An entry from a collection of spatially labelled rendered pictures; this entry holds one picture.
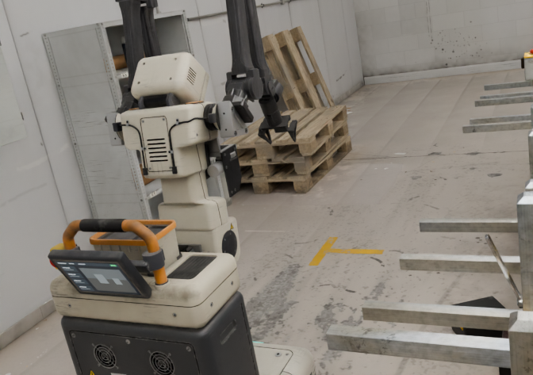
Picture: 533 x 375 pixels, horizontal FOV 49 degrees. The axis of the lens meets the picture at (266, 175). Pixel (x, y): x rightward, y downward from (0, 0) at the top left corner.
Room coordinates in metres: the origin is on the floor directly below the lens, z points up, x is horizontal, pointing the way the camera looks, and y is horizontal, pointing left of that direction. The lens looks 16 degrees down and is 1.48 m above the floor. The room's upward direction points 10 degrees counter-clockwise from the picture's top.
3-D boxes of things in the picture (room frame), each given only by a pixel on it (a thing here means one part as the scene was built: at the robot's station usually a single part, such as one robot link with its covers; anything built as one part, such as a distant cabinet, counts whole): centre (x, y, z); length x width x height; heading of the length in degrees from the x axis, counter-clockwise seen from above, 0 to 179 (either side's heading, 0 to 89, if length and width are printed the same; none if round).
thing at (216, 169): (1.98, 0.23, 0.99); 0.28 x 0.16 x 0.22; 62
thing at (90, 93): (3.85, 0.74, 0.78); 0.90 x 0.45 x 1.55; 153
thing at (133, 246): (1.62, 0.42, 0.87); 0.23 x 0.15 x 0.11; 62
